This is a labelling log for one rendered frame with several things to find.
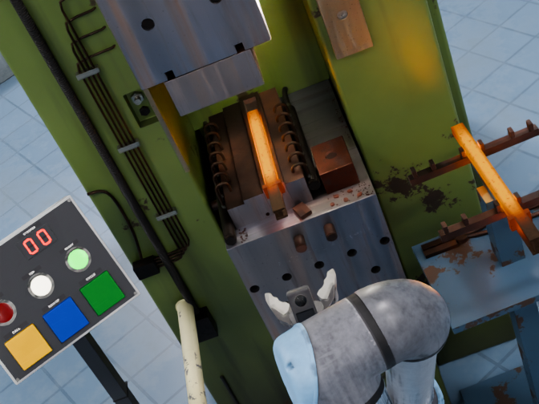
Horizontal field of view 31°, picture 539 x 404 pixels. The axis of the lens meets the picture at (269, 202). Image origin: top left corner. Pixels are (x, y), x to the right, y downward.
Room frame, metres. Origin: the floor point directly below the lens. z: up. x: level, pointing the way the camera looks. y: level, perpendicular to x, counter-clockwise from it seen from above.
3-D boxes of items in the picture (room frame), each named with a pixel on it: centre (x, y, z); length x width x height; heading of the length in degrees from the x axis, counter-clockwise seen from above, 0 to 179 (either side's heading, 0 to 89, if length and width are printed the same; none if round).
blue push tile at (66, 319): (1.67, 0.53, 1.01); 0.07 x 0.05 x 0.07; 109
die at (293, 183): (2.02, -0.02, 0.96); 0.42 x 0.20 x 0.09; 174
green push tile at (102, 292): (1.70, 0.43, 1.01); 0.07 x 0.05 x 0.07; 109
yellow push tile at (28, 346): (1.64, 0.62, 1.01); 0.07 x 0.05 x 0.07; 109
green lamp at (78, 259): (1.74, 0.45, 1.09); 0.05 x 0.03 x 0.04; 84
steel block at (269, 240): (2.02, -0.08, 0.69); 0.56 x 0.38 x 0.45; 174
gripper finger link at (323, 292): (1.43, -0.04, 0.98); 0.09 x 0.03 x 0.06; 138
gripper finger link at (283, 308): (1.44, 0.08, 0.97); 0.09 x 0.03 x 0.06; 30
